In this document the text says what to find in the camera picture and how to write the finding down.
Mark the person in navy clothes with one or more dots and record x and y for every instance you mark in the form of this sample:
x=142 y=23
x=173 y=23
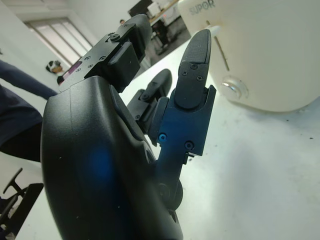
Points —
x=15 y=112

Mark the black office chair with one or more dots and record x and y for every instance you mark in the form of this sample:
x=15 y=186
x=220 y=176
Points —
x=32 y=193

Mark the black computer monitor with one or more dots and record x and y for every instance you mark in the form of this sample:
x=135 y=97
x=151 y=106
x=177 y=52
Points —
x=136 y=10

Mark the cream white two-slot toaster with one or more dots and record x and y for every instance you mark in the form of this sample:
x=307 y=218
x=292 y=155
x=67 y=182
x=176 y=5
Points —
x=270 y=55

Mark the window with blinds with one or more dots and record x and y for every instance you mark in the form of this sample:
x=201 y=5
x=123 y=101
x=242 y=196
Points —
x=57 y=37

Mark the seated person in black shirt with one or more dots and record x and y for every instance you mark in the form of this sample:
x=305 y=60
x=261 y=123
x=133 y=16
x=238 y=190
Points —
x=122 y=22

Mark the wooden top workbench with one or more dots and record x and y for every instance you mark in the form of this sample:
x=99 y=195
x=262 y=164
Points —
x=160 y=18

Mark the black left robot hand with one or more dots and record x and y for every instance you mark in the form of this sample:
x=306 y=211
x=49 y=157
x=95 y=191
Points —
x=95 y=162

